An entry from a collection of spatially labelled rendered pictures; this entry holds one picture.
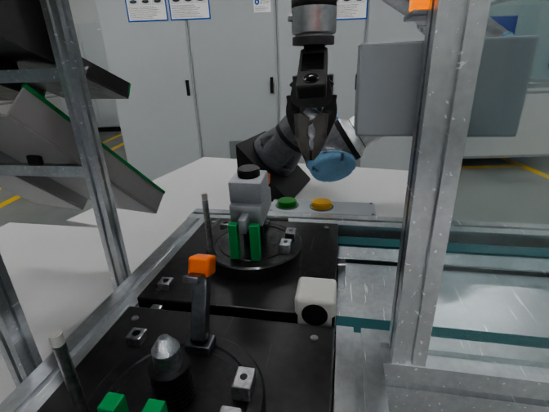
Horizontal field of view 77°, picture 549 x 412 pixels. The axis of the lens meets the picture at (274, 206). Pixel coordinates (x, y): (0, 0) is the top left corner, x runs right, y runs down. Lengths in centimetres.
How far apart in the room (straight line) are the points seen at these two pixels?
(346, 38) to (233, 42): 103
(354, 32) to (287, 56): 63
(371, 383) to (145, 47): 350
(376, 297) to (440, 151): 29
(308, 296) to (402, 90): 23
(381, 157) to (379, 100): 340
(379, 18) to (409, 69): 327
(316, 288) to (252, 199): 14
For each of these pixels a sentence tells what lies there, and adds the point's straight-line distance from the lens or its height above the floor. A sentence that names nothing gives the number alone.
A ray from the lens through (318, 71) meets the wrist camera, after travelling 58.
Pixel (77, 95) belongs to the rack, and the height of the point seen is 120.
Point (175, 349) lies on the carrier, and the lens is 27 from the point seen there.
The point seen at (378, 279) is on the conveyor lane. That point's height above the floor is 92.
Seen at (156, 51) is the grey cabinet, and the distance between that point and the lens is 362.
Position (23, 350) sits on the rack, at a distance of 46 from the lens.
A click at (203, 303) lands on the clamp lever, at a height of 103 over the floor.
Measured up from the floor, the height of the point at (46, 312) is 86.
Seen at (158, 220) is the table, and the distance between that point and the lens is 95.
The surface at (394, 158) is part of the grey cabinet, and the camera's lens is 373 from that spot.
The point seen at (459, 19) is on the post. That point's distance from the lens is 28.
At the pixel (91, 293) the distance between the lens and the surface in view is 71.
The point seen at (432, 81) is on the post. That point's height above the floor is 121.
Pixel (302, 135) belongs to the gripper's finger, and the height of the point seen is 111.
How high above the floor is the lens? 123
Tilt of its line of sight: 22 degrees down
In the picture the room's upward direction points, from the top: 2 degrees counter-clockwise
